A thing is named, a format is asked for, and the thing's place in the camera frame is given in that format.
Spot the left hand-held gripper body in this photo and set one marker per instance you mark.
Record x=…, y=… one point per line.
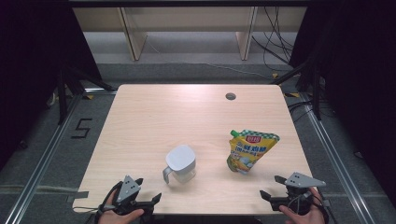
x=127, y=189

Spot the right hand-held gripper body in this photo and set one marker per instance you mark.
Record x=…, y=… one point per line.
x=300, y=181

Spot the yellow seasoning pouch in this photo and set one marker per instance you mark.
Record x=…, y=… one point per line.
x=249, y=152

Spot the white lidded seasoning jar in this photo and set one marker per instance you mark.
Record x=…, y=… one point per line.
x=180, y=157

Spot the person's left hand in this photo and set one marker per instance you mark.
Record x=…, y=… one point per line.
x=116, y=219

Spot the person's right hand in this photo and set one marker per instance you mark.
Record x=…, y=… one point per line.
x=308, y=219

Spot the grey tape strip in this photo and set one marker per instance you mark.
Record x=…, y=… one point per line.
x=77, y=196

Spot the black metal stand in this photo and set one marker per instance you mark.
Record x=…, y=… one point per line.
x=317, y=99
x=62, y=99

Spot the yellow black floor tape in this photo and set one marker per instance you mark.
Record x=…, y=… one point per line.
x=275, y=75
x=89, y=97
x=291, y=95

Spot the black curtain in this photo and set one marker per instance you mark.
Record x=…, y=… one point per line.
x=358, y=77
x=31, y=62

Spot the beige background desk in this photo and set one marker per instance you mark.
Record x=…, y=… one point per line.
x=135, y=40

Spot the aluminium floor rail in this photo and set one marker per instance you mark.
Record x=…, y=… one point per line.
x=336, y=161
x=40, y=165

